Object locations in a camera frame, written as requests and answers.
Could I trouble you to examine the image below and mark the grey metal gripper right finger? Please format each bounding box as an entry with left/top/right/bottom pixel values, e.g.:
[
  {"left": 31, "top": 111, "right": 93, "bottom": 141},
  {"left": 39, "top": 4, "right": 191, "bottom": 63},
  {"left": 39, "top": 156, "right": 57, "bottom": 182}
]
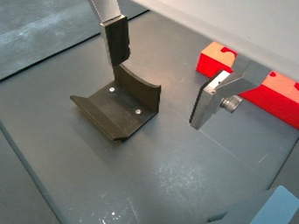
[{"left": 189, "top": 55, "right": 271, "bottom": 130}]

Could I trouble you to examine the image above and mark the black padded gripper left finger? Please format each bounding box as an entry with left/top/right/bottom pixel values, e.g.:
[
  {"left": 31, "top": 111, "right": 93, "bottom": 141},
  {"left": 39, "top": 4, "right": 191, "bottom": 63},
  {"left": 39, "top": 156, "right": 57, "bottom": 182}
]
[{"left": 88, "top": 0, "right": 131, "bottom": 67}]

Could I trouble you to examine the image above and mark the red shape-sorting board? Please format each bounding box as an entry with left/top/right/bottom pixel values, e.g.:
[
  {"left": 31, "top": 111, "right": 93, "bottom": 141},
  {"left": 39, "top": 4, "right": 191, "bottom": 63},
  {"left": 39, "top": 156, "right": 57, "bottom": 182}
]
[{"left": 189, "top": 42, "right": 299, "bottom": 130}]

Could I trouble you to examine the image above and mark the black curved holder stand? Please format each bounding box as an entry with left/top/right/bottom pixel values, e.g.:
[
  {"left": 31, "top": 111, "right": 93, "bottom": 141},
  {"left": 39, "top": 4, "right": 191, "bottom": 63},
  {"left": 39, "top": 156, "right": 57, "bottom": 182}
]
[{"left": 69, "top": 65, "right": 161, "bottom": 141}]

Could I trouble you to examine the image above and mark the blue bar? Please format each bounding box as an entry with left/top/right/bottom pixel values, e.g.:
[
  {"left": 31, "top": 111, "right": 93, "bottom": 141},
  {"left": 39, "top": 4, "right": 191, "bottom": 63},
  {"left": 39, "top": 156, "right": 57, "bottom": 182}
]
[{"left": 207, "top": 185, "right": 299, "bottom": 224}]

